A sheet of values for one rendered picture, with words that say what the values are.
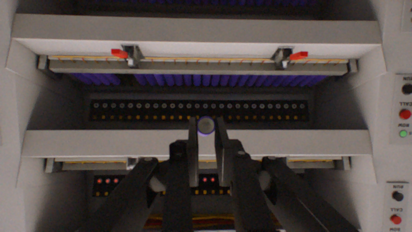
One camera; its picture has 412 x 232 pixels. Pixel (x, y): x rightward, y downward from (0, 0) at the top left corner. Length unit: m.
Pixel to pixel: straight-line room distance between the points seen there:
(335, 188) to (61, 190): 0.61
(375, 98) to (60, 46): 0.55
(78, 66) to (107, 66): 0.05
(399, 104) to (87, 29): 0.54
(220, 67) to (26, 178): 0.39
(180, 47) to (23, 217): 0.40
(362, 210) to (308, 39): 0.34
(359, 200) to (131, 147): 0.44
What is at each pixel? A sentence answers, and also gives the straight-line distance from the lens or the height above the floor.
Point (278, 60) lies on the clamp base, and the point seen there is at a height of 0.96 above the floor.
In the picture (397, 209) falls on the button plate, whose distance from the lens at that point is 0.55.
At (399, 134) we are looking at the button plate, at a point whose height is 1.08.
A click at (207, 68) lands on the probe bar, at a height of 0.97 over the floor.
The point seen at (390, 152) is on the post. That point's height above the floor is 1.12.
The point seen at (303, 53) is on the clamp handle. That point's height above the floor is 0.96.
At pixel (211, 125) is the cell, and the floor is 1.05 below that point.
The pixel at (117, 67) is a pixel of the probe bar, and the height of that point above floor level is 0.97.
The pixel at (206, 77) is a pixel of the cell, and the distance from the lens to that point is 0.45.
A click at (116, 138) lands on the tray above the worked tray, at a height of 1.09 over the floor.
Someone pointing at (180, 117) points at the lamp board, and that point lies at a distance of 0.53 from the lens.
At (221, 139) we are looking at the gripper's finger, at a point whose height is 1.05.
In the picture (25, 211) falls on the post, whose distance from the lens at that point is 0.51.
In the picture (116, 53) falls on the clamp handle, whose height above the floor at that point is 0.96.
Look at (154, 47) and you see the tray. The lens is 0.39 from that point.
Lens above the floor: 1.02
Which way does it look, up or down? 6 degrees up
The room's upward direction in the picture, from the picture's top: 180 degrees counter-clockwise
